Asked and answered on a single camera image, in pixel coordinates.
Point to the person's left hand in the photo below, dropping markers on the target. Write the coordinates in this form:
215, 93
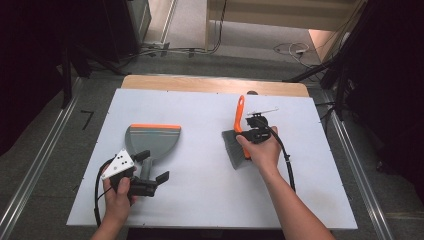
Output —
118, 205

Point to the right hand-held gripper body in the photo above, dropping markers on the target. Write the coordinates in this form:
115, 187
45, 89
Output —
258, 133

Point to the white board sheet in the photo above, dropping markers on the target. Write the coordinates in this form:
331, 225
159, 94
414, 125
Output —
200, 200

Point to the person's right hand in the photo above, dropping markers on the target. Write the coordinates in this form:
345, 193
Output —
265, 153

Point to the metal floor rail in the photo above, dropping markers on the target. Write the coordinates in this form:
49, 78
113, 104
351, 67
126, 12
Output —
363, 173
40, 153

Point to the grey dustpan with orange edge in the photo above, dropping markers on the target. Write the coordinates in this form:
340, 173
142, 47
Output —
153, 140

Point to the light wooden shelf unit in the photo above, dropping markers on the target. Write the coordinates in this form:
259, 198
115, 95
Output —
283, 16

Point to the dark cabinet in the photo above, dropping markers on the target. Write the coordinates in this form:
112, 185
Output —
123, 26

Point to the wooden table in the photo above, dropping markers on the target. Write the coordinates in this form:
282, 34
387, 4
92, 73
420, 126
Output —
200, 84

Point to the dark table grommet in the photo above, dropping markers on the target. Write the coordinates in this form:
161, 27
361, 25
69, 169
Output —
252, 92

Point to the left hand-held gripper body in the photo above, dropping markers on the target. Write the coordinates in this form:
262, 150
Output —
119, 165

